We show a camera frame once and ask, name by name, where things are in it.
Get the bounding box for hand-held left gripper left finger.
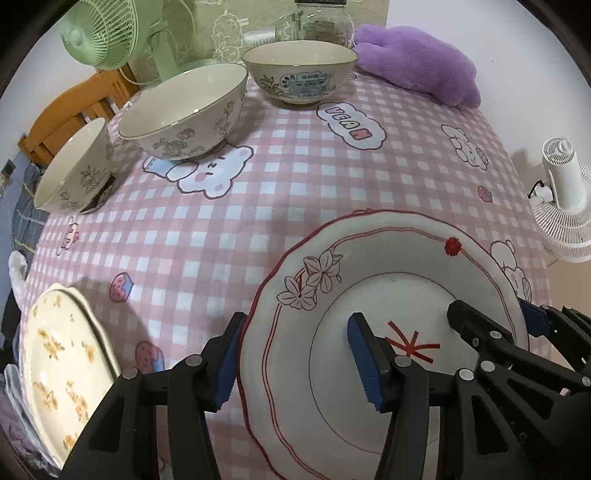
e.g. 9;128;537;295
60;311;250;480

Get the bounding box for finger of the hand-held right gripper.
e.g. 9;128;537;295
517;298;591;366
447;300;591;394

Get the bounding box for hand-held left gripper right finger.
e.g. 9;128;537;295
347;312;559;480

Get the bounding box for white plate with red pattern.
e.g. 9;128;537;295
238;209;531;480

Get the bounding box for large yellow floral plate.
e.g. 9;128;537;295
18;282;123;472

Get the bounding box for bowl with grey floral print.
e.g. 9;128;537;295
33;117;116;214
118;62;249;161

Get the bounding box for bowl with blue print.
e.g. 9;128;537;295
241;40;359;108

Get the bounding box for white clip fan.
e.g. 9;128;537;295
529;137;591;265

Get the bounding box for pink checked tablecloth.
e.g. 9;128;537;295
16;69;552;480

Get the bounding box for white cloth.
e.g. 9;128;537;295
8;251;28;296

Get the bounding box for blue plaid pillow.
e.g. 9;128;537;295
0;157;51;252

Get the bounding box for purple plush toy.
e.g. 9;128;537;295
353;24;481;109

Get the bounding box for wooden bed headboard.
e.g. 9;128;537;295
18;69;141;167

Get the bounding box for cotton swab container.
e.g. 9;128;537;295
242;28;278;49

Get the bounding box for glass jar with dark lid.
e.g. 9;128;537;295
274;0;356;49

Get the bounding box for green desk fan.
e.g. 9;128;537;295
60;0;218;90

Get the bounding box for black fan cable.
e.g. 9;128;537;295
527;179;550;204

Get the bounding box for white fan power cable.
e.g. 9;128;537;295
119;64;155;89

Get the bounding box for green printed wall mat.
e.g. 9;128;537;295
164;0;391;61

